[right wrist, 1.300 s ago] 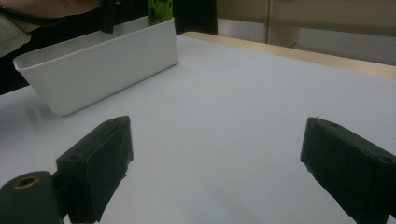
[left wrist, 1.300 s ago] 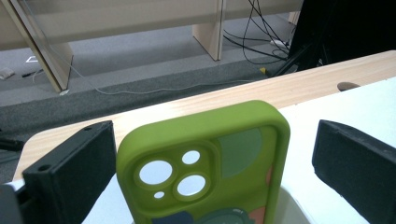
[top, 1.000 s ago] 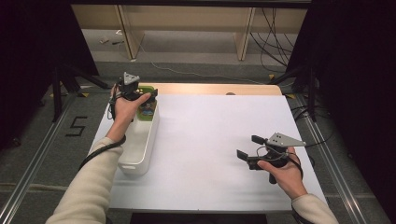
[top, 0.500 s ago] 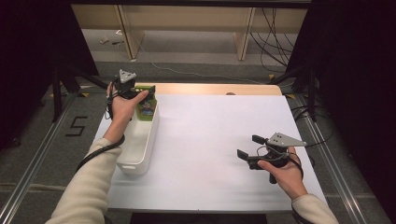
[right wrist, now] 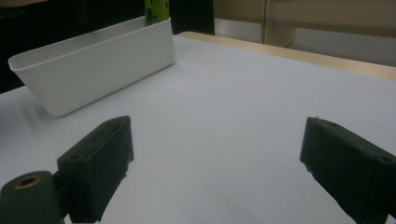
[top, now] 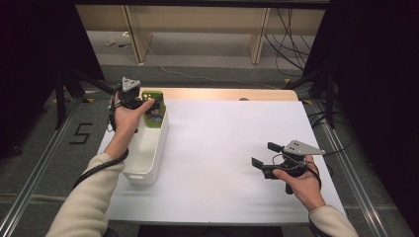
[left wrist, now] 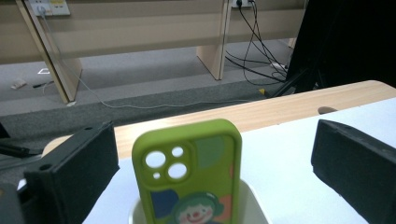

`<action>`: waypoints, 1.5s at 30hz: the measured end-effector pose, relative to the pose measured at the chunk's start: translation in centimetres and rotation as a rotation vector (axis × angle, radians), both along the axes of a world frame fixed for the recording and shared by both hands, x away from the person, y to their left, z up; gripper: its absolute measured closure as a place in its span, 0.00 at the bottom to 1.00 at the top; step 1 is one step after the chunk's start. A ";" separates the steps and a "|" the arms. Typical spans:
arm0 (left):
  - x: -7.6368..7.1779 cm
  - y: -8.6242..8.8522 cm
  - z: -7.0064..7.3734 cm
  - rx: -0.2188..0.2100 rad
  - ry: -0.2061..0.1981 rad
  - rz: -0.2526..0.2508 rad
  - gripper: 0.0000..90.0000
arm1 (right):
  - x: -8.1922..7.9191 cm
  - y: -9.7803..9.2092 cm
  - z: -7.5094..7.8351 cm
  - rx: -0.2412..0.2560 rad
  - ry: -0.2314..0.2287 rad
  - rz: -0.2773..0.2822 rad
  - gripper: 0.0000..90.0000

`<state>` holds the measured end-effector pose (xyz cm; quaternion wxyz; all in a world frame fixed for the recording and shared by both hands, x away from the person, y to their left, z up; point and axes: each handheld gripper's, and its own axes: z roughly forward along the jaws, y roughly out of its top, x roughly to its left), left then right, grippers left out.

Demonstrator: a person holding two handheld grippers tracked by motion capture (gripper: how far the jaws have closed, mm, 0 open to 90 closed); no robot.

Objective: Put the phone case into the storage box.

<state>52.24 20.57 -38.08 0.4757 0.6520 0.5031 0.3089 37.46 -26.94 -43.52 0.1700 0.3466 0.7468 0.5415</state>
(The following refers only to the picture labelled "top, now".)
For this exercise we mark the green cartoon phone case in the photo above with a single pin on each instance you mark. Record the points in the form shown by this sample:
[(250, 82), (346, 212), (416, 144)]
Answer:
[(154, 120)]

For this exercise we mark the white plastic storage box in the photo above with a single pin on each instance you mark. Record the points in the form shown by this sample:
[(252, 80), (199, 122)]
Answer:
[(145, 158)]

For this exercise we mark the aluminium floor rail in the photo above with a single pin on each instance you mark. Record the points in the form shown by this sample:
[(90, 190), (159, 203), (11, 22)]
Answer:
[(36, 164), (352, 171)]

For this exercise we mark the beige wooden shelf unit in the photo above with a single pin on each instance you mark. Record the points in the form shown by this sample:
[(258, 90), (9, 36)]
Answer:
[(197, 19)]

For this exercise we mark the black metal stand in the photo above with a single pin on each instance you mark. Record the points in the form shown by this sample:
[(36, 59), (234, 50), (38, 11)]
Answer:
[(60, 98), (330, 98)]

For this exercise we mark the person's right hand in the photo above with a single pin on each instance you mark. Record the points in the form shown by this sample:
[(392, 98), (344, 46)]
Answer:
[(304, 189)]

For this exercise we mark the dark curtain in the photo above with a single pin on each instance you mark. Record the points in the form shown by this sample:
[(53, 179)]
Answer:
[(33, 65), (378, 82)]

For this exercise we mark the person's left hand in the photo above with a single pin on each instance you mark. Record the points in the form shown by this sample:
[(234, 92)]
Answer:
[(126, 125)]

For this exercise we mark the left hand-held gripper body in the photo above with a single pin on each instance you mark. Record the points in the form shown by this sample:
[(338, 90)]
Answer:
[(129, 85)]

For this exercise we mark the yellow tape piece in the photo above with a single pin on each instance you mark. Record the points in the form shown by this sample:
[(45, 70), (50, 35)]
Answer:
[(287, 80), (307, 101), (90, 100)]

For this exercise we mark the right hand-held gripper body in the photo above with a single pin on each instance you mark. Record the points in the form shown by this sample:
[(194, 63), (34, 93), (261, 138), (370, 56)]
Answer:
[(298, 148)]

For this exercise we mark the white table sheet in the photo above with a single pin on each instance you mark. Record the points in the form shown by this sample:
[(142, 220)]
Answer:
[(214, 184)]

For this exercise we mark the small white scrap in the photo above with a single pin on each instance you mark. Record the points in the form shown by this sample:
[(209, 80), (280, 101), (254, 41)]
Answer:
[(110, 42)]

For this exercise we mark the small black pen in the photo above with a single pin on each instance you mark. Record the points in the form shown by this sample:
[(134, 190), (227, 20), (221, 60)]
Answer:
[(124, 44)]

